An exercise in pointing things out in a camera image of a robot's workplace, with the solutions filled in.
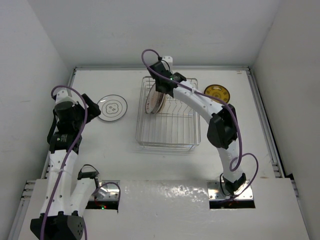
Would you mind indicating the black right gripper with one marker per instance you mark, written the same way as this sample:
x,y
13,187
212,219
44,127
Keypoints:
x,y
156,87

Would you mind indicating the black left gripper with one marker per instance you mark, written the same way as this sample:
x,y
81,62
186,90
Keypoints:
x,y
93,111

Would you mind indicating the white orange sunburst plate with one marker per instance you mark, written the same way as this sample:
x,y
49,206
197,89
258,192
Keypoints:
x,y
159,99

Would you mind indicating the white red lettered plate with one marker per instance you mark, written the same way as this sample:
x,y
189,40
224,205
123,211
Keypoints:
x,y
149,102

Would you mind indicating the white black ringed plate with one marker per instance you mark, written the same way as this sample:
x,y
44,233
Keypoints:
x,y
113,107

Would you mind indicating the yellow brown plate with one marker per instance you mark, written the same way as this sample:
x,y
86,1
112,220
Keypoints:
x,y
218,91

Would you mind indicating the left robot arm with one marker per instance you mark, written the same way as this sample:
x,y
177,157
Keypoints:
x,y
61,215

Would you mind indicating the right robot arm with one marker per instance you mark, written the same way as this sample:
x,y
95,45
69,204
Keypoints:
x,y
221,118

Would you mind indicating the white foreground cover board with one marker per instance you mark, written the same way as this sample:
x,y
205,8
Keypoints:
x,y
180,210

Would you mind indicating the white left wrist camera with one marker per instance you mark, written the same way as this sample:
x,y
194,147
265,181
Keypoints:
x,y
64,96

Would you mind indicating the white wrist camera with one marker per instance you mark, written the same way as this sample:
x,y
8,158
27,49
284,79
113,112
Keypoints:
x,y
168,63
64,96

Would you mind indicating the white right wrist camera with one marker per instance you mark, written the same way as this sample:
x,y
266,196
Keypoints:
x,y
168,63

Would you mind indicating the wire dish rack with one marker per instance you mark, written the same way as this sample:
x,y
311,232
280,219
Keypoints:
x,y
175,126

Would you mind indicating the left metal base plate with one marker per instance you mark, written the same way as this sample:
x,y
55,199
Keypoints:
x,y
109,192

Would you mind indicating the aluminium table edge rail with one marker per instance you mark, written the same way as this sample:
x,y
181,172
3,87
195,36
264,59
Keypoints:
x,y
271,144

